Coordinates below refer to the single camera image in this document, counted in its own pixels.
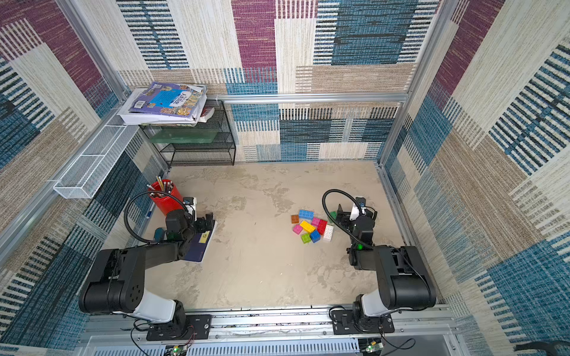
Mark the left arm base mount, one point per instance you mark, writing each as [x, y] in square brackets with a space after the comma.
[195, 326]

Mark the dark blue square lego brick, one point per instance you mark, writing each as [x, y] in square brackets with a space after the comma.
[315, 236]

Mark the red pencil cup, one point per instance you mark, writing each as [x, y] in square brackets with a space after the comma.
[165, 195]

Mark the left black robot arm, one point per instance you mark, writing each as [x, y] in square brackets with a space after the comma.
[116, 281]

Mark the lime green square lego brick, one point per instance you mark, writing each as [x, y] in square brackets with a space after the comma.
[305, 238]

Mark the red long lego brick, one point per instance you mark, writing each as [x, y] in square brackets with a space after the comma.
[321, 227]

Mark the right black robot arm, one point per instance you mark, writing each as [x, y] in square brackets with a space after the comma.
[403, 283]

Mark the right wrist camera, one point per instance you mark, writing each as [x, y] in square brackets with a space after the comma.
[358, 208]

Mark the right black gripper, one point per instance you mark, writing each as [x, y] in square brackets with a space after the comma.
[344, 218]

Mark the white long lego brick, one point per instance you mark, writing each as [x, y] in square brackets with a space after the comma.
[328, 232]

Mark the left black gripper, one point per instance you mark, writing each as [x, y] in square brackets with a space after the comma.
[202, 225]

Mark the black wire shelf rack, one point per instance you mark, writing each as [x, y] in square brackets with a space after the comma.
[211, 143]

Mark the stack of books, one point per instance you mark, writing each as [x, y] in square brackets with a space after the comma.
[167, 103]

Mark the light blue long lego brick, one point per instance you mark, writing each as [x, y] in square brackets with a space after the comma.
[306, 215]

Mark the purple notebook yellow label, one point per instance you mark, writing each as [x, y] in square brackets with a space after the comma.
[199, 245]

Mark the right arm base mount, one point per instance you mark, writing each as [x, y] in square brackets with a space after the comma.
[349, 322]

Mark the white wire mesh basket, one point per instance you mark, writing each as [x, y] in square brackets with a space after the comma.
[86, 174]

